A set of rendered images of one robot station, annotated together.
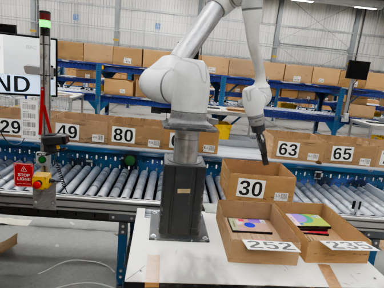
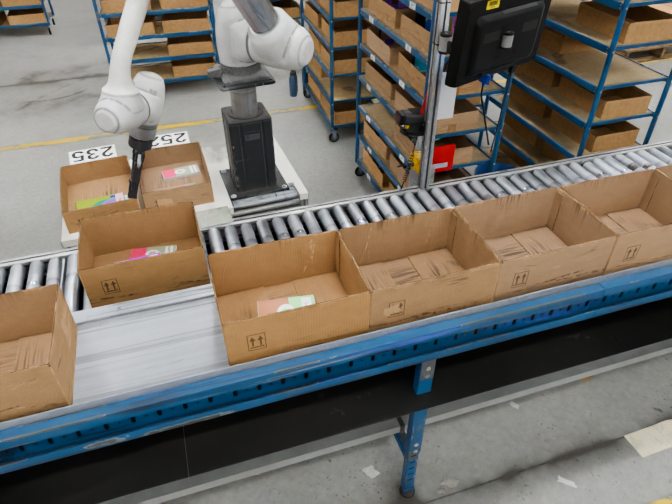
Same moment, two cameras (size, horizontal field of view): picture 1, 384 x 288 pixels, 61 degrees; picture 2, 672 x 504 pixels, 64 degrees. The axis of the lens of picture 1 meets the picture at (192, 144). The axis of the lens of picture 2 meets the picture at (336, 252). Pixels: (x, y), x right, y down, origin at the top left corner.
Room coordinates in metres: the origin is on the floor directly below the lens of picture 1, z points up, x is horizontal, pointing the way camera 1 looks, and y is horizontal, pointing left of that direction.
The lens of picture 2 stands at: (3.50, -0.12, 2.02)
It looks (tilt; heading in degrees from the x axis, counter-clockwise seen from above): 39 degrees down; 166
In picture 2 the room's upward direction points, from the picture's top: straight up
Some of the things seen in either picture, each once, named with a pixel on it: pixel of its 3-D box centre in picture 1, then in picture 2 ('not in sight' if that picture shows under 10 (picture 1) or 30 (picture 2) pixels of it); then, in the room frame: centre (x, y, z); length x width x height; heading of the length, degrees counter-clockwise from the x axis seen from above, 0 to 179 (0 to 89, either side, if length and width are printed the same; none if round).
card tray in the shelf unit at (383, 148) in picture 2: not in sight; (395, 136); (0.44, 1.04, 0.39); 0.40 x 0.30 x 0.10; 4
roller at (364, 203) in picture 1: (360, 202); not in sight; (2.00, -1.13, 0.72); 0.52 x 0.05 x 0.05; 4
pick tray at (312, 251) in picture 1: (316, 229); (100, 191); (1.39, -0.61, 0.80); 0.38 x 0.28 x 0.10; 9
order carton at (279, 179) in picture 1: (255, 180); (145, 252); (1.90, -0.41, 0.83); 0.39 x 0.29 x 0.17; 95
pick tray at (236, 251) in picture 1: (252, 228); (174, 175); (1.33, -0.31, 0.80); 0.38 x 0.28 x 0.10; 5
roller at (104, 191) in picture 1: (108, 183); (387, 237); (1.89, 0.49, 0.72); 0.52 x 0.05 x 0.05; 4
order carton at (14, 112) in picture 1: (29, 123); (629, 220); (2.30, 1.19, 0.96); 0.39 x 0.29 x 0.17; 94
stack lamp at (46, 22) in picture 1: (44, 20); not in sight; (1.60, 0.75, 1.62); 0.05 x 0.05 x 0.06
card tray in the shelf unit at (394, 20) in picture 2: not in sight; (406, 7); (0.45, 1.04, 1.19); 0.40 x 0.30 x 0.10; 3
